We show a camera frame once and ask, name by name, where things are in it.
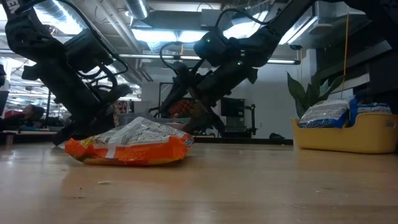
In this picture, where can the long ceiling light strip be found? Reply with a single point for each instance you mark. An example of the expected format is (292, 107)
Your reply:
(280, 61)

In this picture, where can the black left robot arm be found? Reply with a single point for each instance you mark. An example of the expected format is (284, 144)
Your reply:
(28, 40)

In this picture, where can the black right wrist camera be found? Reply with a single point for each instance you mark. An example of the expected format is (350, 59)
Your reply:
(214, 46)

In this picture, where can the black equipment stand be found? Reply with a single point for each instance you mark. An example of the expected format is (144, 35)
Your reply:
(253, 121)

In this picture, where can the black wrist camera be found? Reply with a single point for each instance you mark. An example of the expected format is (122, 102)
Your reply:
(214, 46)
(87, 51)

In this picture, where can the silver ventilation duct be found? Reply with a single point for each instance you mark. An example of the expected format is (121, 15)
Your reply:
(136, 7)

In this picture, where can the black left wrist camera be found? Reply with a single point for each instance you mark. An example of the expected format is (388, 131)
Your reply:
(87, 51)

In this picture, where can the person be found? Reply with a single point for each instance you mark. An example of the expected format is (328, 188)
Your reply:
(31, 112)

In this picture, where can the green plant in white pot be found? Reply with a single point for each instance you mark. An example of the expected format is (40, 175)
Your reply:
(295, 90)

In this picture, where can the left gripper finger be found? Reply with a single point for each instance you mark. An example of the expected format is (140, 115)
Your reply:
(119, 91)
(65, 135)

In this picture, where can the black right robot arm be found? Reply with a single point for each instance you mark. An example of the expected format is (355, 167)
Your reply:
(289, 15)

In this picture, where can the orange Maruchan noodle pack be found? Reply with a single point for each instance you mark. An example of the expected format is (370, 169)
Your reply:
(140, 152)
(182, 108)

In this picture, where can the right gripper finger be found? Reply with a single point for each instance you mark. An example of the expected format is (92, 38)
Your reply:
(182, 81)
(205, 119)

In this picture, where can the black metal table frame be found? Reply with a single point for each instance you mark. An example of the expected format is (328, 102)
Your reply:
(248, 141)

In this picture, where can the black monitor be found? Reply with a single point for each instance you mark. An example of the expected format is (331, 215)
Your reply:
(232, 107)

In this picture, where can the blue Maruchan noodle pack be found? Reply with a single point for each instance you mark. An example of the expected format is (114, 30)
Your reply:
(373, 108)
(326, 113)

